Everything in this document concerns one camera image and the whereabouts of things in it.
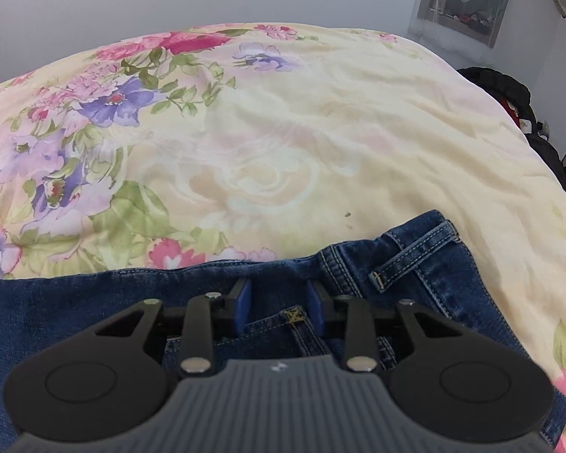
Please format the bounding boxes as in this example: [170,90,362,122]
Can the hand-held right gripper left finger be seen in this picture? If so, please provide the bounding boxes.
[94,277,253,379]

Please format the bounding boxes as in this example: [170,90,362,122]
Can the pile of dark clothes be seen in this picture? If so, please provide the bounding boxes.
[457,67,566,190]

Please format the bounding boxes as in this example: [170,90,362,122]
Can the blue denim pants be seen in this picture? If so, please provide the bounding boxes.
[0,210,566,453]

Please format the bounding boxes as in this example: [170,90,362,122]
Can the floral yellow bed sheet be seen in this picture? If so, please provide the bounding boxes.
[0,23,566,453]

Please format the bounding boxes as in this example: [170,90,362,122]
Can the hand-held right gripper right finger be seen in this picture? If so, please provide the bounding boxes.
[306,279,459,374]

